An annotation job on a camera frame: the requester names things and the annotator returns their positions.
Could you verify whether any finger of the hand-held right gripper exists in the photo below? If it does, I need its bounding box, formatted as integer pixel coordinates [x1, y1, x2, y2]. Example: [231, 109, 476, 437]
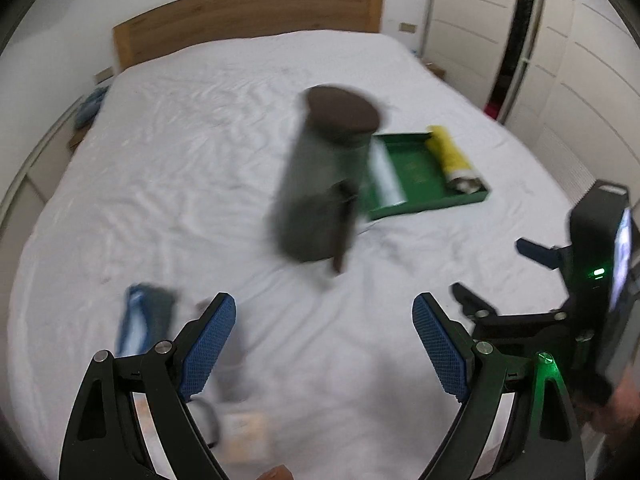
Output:
[516, 238, 570, 272]
[450, 282, 577, 347]

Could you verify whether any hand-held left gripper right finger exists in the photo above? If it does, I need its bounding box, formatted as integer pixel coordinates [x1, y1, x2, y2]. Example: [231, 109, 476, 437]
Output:
[411, 292, 586, 480]

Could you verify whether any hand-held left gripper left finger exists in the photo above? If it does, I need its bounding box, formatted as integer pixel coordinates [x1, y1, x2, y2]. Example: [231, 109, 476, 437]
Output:
[59, 291, 237, 480]

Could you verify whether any beige powder puff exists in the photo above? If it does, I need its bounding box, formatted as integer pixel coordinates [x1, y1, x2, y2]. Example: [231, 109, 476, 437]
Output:
[220, 412, 269, 461]

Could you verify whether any blue packet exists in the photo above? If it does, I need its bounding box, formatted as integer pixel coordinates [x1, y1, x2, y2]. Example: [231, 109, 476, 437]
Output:
[116, 284, 179, 359]

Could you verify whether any yellow roll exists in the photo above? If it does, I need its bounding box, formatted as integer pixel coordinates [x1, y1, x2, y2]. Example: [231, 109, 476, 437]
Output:
[425, 125, 484, 194]

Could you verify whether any green tray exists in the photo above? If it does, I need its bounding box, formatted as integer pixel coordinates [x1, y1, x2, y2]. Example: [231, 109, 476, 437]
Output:
[357, 130, 493, 222]

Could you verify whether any clear plastic roll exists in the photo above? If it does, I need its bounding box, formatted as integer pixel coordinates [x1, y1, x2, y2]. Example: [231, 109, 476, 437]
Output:
[370, 139, 407, 207]

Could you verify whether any white wardrobe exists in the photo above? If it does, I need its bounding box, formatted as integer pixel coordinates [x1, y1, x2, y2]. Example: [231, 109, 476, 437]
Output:
[429, 0, 640, 201]

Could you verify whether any wooden nightstand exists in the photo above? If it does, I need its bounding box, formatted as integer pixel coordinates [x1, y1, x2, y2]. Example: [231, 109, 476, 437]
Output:
[67, 127, 92, 152]

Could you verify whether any blue cloth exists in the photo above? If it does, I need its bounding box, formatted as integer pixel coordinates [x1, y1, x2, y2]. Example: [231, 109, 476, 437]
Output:
[75, 87, 109, 131]

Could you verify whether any wooden headboard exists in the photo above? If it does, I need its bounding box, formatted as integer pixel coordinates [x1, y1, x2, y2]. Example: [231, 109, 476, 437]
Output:
[112, 0, 386, 72]

